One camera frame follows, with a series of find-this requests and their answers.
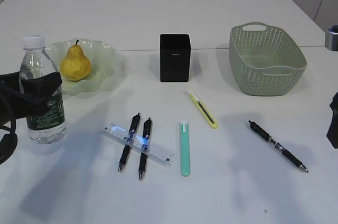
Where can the pale green wavy plate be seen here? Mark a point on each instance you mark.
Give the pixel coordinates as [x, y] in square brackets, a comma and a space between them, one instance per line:
[101, 55]

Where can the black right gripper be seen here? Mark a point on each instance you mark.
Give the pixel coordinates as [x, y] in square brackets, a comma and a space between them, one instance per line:
[332, 133]

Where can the black square pen holder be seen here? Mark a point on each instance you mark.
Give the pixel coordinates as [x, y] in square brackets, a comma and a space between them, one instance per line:
[175, 56]

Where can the clear water bottle green label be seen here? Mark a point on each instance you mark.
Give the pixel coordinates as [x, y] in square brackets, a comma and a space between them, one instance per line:
[50, 127]

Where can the clear plastic ruler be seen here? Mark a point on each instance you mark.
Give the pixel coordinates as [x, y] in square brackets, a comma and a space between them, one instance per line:
[154, 152]

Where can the yellow pear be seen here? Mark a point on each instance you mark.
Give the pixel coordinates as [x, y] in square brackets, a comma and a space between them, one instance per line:
[75, 66]

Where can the yellow utility knife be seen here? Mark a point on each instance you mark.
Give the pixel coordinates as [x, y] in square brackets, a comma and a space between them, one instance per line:
[202, 109]

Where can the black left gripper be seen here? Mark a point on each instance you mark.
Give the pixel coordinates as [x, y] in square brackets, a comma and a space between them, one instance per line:
[34, 99]

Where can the black pen far right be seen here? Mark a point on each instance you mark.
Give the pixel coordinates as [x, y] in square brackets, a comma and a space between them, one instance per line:
[278, 146]

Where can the silver blue wrist camera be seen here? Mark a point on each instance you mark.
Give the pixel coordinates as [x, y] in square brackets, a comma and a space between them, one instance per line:
[331, 38]

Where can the black pen right of pair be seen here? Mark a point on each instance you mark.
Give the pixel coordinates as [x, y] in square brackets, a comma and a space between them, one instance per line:
[143, 156]

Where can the black pen of pair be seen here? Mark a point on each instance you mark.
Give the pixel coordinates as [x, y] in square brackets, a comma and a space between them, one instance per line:
[132, 130]
[143, 156]

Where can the black pen left of pair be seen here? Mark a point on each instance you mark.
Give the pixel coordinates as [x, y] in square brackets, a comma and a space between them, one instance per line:
[132, 130]

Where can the mint green utility knife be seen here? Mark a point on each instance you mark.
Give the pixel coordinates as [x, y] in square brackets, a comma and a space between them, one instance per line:
[185, 148]

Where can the green woven plastic basket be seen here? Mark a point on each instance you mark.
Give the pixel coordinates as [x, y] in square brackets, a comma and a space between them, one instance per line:
[265, 62]

